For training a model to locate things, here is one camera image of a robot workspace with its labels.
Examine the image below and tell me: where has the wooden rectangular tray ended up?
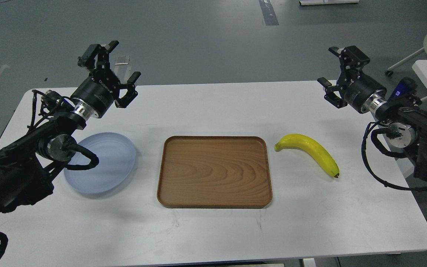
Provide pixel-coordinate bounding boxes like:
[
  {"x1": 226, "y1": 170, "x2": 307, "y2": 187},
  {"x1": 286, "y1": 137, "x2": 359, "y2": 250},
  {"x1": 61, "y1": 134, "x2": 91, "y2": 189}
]
[{"x1": 156, "y1": 136, "x2": 273, "y2": 208}]

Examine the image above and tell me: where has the grey floor tape strip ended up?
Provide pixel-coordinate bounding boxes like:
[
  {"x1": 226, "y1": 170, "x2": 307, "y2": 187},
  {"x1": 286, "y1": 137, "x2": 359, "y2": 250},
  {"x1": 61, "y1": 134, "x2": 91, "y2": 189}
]
[{"x1": 259, "y1": 0, "x2": 279, "y2": 26}]

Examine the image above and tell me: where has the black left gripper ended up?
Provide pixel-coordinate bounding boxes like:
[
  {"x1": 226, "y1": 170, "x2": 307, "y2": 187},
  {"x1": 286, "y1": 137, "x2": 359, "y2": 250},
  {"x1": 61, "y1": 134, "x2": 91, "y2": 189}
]
[{"x1": 70, "y1": 40, "x2": 141, "y2": 118}]

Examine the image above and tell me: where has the yellow banana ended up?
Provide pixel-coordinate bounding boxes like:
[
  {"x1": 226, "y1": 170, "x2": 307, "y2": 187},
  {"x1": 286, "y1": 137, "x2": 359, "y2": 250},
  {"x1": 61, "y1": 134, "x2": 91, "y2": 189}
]
[{"x1": 274, "y1": 133, "x2": 340, "y2": 178}]

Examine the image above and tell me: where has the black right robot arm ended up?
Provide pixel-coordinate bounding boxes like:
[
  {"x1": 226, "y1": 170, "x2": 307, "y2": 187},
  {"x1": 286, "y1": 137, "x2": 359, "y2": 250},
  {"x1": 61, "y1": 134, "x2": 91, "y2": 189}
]
[{"x1": 317, "y1": 46, "x2": 427, "y2": 192}]

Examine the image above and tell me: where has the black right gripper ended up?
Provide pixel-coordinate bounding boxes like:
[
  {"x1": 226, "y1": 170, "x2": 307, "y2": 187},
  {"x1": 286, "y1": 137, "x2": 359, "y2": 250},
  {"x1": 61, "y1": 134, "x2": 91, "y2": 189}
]
[{"x1": 317, "y1": 46, "x2": 387, "y2": 114}]

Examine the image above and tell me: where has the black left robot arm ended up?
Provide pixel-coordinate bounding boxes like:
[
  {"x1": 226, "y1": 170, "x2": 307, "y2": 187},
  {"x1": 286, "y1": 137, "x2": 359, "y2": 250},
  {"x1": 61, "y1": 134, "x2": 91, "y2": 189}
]
[{"x1": 0, "y1": 40, "x2": 141, "y2": 260}]

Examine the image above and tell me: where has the light blue plate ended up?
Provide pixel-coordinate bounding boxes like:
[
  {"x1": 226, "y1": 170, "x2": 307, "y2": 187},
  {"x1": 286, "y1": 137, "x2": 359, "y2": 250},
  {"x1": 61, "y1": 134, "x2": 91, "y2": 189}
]
[{"x1": 64, "y1": 132, "x2": 137, "y2": 194}]

